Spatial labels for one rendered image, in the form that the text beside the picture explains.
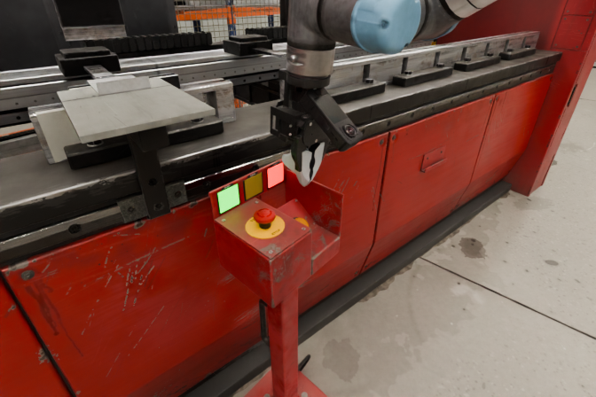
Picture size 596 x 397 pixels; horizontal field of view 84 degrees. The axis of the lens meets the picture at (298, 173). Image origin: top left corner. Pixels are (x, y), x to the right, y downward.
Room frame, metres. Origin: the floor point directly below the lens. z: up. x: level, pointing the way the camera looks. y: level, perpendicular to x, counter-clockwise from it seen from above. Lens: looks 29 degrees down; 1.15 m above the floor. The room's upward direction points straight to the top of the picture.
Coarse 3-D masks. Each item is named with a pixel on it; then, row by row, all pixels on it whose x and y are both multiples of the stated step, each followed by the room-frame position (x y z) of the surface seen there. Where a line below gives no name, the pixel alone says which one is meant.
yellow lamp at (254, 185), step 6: (258, 174) 0.58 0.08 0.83; (246, 180) 0.56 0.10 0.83; (252, 180) 0.57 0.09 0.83; (258, 180) 0.58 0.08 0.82; (246, 186) 0.56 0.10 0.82; (252, 186) 0.57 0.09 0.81; (258, 186) 0.58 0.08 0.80; (246, 192) 0.55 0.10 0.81; (252, 192) 0.57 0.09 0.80; (258, 192) 0.58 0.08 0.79; (246, 198) 0.55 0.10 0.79
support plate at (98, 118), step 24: (72, 96) 0.55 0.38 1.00; (96, 96) 0.55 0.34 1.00; (120, 96) 0.55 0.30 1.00; (144, 96) 0.55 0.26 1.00; (168, 96) 0.55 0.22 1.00; (72, 120) 0.43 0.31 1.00; (96, 120) 0.43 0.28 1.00; (120, 120) 0.43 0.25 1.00; (144, 120) 0.43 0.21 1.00; (168, 120) 0.44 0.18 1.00
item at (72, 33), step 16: (64, 0) 0.62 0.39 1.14; (80, 0) 0.63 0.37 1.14; (96, 0) 0.65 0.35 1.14; (112, 0) 0.67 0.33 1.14; (64, 16) 0.62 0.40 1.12; (80, 16) 0.63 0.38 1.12; (96, 16) 0.65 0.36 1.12; (112, 16) 0.66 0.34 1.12; (64, 32) 0.62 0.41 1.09; (80, 32) 0.63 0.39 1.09; (96, 32) 0.65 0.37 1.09; (112, 32) 0.67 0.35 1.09
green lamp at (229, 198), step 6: (234, 186) 0.54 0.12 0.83; (222, 192) 0.51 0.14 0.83; (228, 192) 0.52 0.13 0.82; (234, 192) 0.53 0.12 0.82; (222, 198) 0.51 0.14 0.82; (228, 198) 0.52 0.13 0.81; (234, 198) 0.53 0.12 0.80; (222, 204) 0.51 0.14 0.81; (228, 204) 0.52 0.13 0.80; (234, 204) 0.53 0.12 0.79; (222, 210) 0.51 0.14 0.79
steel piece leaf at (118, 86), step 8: (120, 80) 0.58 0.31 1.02; (128, 80) 0.58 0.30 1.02; (136, 80) 0.59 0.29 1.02; (144, 80) 0.60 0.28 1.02; (96, 88) 0.60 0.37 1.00; (104, 88) 0.56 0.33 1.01; (112, 88) 0.57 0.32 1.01; (120, 88) 0.57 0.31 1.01; (128, 88) 0.58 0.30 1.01; (136, 88) 0.59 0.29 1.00; (144, 88) 0.60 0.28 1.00
